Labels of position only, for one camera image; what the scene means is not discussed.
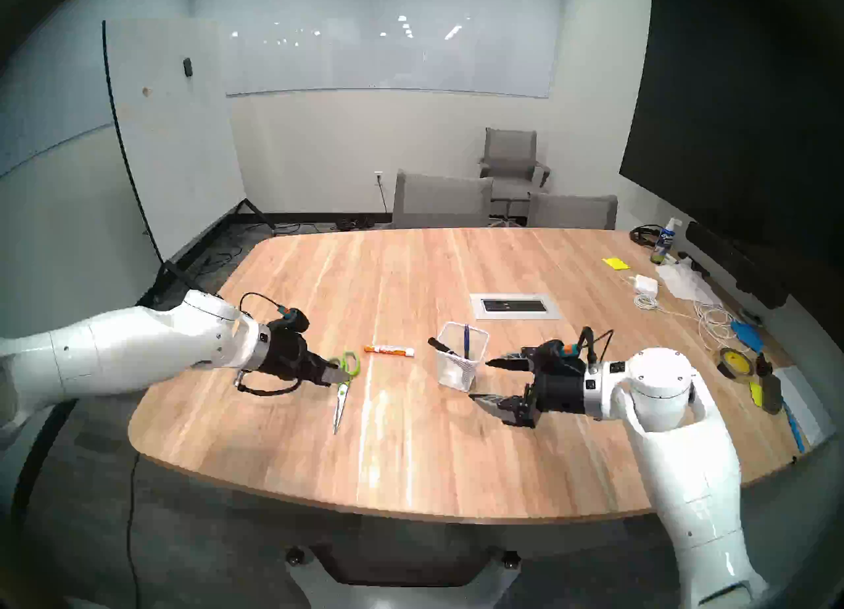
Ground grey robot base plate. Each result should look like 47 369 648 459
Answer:
285 545 522 609

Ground white charger cable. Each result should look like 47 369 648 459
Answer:
620 274 736 351

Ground large black wall screen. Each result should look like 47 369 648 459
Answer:
618 0 844 298

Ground black left wrist camera cable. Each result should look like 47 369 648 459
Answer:
239 292 286 325

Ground grey mesh office chair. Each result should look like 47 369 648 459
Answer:
392 169 494 229
527 192 618 230

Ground grey office chair with armrests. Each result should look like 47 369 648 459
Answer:
476 128 551 223

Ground crumpled white tissue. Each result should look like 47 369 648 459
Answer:
655 263 721 305

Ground large wall glass board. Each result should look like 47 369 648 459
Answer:
191 0 564 99

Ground green handled scissors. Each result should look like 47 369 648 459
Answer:
328 350 362 435

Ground dark grey small box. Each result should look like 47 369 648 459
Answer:
758 372 784 415

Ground side wall glass board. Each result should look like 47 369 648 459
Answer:
0 21 116 176

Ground white mesh pen holder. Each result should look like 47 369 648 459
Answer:
435 321 490 392

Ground blue flat object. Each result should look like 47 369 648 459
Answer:
729 321 766 352

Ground long black floor cable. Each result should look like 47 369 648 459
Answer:
191 219 301 279

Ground black strap loop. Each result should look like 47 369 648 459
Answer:
234 367 304 397

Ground thin black floor cable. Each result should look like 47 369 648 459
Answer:
125 453 142 592

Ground rolling whiteboard on stand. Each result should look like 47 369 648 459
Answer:
102 17 278 305

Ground Expo cleaner spray bottle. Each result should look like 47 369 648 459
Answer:
649 217 680 265

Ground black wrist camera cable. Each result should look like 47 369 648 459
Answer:
577 326 615 366
239 292 286 325

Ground yellow black tape roll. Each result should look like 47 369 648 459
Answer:
717 347 758 381

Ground grey table outlet panel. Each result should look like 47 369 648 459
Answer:
469 293 562 320

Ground black video sound bar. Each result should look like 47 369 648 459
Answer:
686 221 789 310

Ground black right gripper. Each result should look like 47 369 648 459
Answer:
469 349 588 429

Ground white paper sheet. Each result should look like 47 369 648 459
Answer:
771 367 838 447

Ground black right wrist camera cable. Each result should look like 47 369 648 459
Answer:
577 326 615 366

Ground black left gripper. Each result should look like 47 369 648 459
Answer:
260 324 351 387

